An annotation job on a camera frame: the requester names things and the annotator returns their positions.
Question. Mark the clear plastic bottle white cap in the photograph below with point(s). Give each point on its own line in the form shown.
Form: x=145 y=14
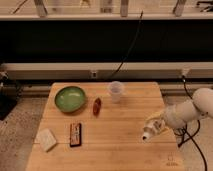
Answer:
x=152 y=128

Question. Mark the translucent plastic cup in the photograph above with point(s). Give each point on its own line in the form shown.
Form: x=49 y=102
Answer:
x=116 y=90

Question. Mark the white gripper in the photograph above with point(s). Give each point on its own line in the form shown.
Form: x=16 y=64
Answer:
x=167 y=117

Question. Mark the green bowl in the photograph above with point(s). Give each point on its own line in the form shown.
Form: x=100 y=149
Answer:
x=70 y=99

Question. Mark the dark chocolate bar package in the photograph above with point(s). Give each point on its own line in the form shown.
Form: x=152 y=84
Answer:
x=75 y=134

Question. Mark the white sponge block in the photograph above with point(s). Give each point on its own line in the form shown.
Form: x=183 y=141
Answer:
x=46 y=139

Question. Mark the black equipment at left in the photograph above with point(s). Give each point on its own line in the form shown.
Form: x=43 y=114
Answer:
x=8 y=103

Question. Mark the white wall outlet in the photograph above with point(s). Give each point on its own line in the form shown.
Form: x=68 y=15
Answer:
x=94 y=74

